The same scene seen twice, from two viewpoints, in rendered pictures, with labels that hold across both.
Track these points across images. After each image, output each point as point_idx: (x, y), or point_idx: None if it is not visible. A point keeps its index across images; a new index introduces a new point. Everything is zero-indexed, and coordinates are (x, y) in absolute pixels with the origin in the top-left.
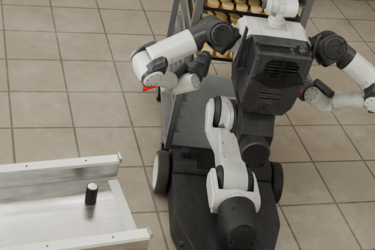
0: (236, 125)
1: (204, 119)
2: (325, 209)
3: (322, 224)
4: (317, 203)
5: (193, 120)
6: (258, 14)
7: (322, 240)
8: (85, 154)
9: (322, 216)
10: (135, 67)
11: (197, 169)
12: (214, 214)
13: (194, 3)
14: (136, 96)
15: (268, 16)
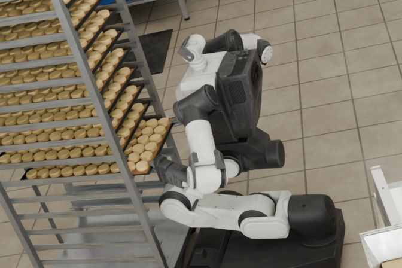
0: (242, 161)
1: (137, 247)
2: (255, 188)
3: (272, 191)
4: (246, 191)
5: (137, 256)
6: (131, 104)
7: (292, 193)
8: None
9: (262, 190)
10: (206, 183)
11: (219, 250)
12: (279, 243)
13: (79, 158)
14: None
15: (134, 99)
